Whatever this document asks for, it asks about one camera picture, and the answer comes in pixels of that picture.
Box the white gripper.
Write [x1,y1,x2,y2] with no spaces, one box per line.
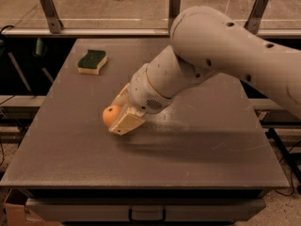
[109,64,173,136]

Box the orange fruit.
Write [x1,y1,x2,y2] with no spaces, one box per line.
[103,105,121,128]

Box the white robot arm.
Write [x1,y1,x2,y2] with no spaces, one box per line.
[108,6,301,136]

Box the green yellow sponge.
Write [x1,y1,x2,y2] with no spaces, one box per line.
[78,50,108,75]

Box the cardboard box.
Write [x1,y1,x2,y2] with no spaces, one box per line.
[4,189,60,226]

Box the left metal bracket post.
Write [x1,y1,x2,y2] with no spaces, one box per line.
[40,0,63,34]

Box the metal bracket post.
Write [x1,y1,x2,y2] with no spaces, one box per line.
[40,0,63,34]
[245,0,269,35]
[167,0,181,29]

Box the grey table drawer with handle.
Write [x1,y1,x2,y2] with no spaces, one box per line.
[26,199,265,223]

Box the middle metal bracket post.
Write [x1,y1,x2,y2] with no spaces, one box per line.
[167,0,181,29]

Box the right metal bracket post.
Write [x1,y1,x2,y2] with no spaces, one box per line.
[245,0,269,35]

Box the metal rail behind table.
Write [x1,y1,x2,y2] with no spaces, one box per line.
[2,27,301,39]

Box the black cable on floor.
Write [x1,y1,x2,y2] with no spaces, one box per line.
[266,130,301,197]

